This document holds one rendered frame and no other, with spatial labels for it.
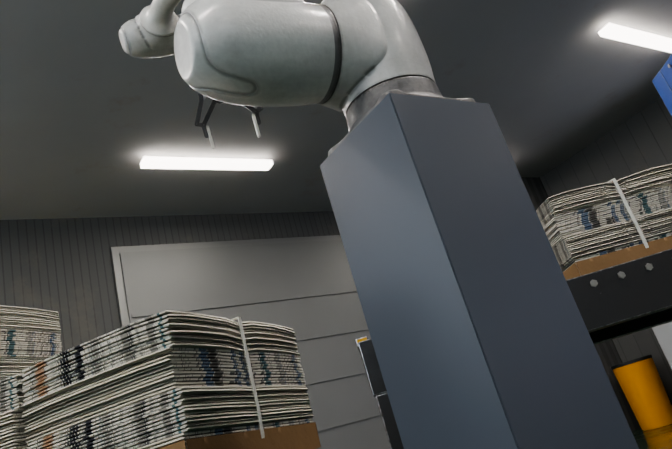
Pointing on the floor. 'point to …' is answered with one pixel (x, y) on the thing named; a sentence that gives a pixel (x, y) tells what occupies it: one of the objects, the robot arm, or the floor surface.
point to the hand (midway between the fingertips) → (235, 139)
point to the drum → (644, 392)
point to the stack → (158, 386)
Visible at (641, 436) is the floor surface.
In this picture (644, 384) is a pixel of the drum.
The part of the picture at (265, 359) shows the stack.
